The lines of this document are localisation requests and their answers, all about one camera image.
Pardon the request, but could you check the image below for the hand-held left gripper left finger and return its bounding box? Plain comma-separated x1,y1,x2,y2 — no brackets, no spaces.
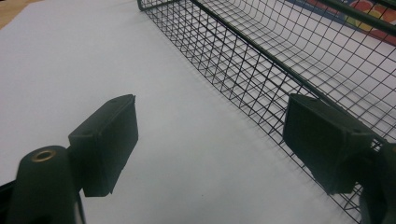
6,93,139,224

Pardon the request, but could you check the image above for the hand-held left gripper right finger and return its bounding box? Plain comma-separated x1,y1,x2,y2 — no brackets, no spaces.
282,93,396,224

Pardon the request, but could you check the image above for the black wire mesh basket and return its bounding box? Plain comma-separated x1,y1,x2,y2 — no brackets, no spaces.
136,0,396,224

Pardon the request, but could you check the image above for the colourful printed packet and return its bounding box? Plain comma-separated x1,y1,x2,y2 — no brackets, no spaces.
288,0,396,47

